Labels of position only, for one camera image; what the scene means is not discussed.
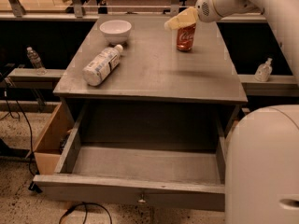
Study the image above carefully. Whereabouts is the clear sanitizer bottle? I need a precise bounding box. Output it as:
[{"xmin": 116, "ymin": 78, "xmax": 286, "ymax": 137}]
[{"xmin": 254, "ymin": 58, "xmax": 272, "ymax": 82}]

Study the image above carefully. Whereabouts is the open grey drawer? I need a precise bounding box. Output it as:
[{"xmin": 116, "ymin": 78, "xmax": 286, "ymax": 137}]
[{"xmin": 33, "ymin": 100, "xmax": 232, "ymax": 213}]

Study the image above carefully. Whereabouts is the white plastic bottle blue label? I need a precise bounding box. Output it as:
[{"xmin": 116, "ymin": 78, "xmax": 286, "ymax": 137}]
[{"xmin": 82, "ymin": 44, "xmax": 123, "ymax": 86}]

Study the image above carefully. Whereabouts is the red coke can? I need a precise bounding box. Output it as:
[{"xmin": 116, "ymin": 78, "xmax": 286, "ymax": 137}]
[{"xmin": 177, "ymin": 23, "xmax": 196, "ymax": 51}]

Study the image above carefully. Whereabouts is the grey cabinet table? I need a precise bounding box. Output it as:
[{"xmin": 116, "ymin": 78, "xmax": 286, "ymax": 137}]
[{"xmin": 53, "ymin": 15, "xmax": 247, "ymax": 149}]

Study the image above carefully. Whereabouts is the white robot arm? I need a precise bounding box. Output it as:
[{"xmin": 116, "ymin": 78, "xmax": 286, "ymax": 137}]
[{"xmin": 164, "ymin": 0, "xmax": 299, "ymax": 224}]

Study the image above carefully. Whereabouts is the clear water bottle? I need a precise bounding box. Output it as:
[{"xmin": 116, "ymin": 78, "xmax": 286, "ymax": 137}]
[{"xmin": 26, "ymin": 47, "xmax": 47, "ymax": 76}]

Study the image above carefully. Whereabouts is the white ceramic bowl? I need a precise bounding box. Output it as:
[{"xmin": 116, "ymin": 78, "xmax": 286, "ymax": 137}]
[{"xmin": 100, "ymin": 20, "xmax": 132, "ymax": 45}]

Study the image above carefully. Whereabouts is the cardboard box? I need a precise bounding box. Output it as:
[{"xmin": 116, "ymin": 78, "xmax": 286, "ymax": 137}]
[{"xmin": 33, "ymin": 103, "xmax": 73, "ymax": 175}]

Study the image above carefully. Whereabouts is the metal drawer knob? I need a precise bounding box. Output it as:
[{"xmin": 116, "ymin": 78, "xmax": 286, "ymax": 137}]
[{"xmin": 137, "ymin": 193, "xmax": 147, "ymax": 204}]

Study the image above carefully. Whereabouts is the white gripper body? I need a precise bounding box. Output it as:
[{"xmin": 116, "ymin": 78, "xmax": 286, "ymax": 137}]
[{"xmin": 195, "ymin": 0, "xmax": 249, "ymax": 22}]

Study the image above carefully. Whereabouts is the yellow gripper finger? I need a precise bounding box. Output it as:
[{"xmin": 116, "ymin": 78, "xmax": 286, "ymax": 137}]
[{"xmin": 164, "ymin": 7, "xmax": 198, "ymax": 31}]

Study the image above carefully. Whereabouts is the black floor cable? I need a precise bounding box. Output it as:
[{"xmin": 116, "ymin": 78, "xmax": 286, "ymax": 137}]
[{"xmin": 0, "ymin": 72, "xmax": 38, "ymax": 177}]

